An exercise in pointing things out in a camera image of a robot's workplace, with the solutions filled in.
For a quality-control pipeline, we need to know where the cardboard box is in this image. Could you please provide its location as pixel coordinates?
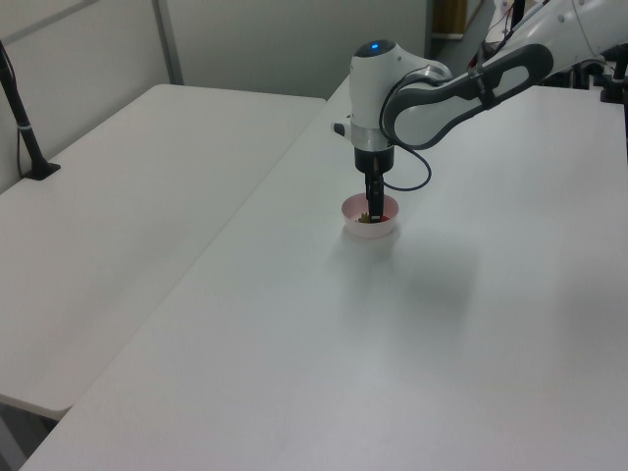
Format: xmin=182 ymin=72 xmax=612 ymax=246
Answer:
xmin=433 ymin=0 xmax=468 ymax=38

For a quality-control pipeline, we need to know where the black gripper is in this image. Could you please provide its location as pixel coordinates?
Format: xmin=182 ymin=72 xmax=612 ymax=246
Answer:
xmin=353 ymin=145 xmax=397 ymax=225

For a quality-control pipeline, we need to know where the black camera stand with clamp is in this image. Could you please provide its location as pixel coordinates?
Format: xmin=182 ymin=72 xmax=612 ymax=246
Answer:
xmin=599 ymin=44 xmax=628 ymax=105

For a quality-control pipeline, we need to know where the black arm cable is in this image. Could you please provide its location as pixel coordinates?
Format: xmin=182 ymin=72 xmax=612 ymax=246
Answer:
xmin=379 ymin=67 xmax=434 ymax=193

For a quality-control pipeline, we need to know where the pink plastic bowl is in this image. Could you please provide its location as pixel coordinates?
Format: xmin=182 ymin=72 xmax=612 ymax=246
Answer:
xmin=340 ymin=192 xmax=399 ymax=240

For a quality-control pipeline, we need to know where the black camera stand pole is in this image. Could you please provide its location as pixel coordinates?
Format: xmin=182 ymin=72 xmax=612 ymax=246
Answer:
xmin=0 ymin=39 xmax=46 ymax=173

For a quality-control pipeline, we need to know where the black stand base clamp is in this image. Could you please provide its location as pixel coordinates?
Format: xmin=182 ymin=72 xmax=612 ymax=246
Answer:
xmin=24 ymin=162 xmax=63 ymax=182

